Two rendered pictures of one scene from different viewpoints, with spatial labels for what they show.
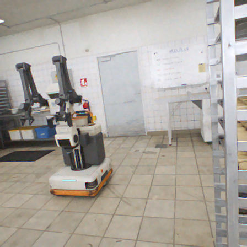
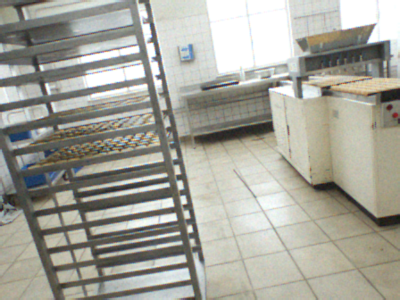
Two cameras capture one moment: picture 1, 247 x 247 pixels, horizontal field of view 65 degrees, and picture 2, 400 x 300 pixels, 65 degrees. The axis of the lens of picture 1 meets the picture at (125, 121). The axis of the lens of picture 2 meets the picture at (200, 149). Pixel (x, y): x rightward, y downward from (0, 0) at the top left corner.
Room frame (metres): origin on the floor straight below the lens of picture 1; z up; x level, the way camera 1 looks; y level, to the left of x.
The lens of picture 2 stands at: (2.15, -0.68, 1.24)
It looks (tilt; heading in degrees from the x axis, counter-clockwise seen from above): 14 degrees down; 162
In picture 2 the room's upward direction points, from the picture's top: 11 degrees counter-clockwise
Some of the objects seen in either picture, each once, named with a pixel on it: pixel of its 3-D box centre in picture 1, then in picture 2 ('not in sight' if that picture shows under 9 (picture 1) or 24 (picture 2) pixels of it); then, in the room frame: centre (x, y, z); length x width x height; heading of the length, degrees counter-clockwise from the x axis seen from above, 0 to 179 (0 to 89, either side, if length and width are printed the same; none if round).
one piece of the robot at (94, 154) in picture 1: (81, 142); not in sight; (2.58, 0.63, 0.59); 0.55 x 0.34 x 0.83; 74
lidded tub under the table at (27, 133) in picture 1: (32, 132); not in sight; (5.14, 2.48, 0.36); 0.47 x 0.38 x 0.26; 164
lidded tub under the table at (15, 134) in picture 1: (20, 133); not in sight; (5.25, 2.87, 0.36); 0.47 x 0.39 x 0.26; 162
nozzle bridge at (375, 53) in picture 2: not in sight; (337, 70); (-0.03, 1.33, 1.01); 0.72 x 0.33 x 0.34; 70
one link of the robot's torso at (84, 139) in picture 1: (74, 141); not in sight; (2.31, 0.64, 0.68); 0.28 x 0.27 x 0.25; 74
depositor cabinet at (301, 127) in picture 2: not in sight; (321, 127); (-0.48, 1.49, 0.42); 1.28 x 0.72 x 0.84; 160
